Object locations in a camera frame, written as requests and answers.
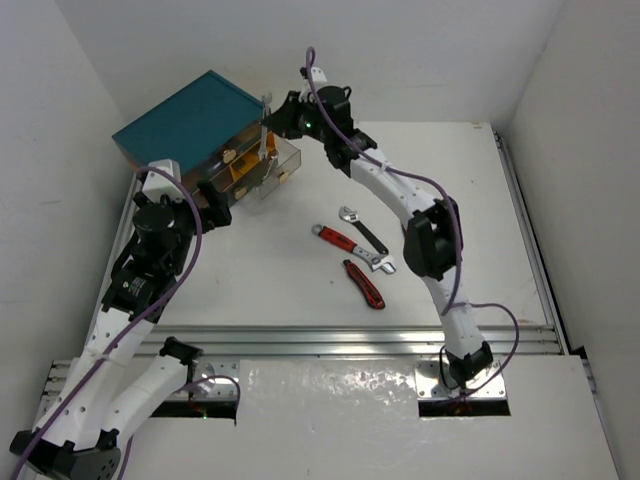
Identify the aluminium table edge rail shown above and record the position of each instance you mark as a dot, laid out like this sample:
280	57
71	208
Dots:
303	341

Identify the transparent brown drawer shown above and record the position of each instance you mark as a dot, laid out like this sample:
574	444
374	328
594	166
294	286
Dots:
264	168

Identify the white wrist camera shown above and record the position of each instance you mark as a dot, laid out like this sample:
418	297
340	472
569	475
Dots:
313	76
156	186

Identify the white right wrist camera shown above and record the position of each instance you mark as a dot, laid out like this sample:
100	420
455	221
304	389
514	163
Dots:
313	76

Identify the small silver open-end wrench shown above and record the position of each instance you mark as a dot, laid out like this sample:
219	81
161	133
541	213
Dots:
271	164

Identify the red handled adjustable wrench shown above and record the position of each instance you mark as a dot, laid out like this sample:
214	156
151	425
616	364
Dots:
375	261

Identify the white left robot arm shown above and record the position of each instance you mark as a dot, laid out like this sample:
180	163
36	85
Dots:
87	432

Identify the black handled adjustable wrench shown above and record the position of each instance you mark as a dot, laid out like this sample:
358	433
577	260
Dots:
351	216

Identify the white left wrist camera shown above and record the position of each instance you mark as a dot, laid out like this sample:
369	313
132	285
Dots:
156	186

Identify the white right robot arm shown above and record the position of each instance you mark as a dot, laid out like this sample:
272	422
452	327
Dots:
432	233

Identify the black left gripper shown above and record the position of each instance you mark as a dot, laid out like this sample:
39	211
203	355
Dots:
208	201

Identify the red black utility knife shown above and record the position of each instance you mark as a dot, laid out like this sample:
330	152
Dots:
370	293

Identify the teal drawer organizer box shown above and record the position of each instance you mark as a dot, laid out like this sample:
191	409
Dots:
211	128

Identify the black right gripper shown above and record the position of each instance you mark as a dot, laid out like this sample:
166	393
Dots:
282	122

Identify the white foam cover panel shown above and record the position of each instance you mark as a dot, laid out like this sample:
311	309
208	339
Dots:
373	393

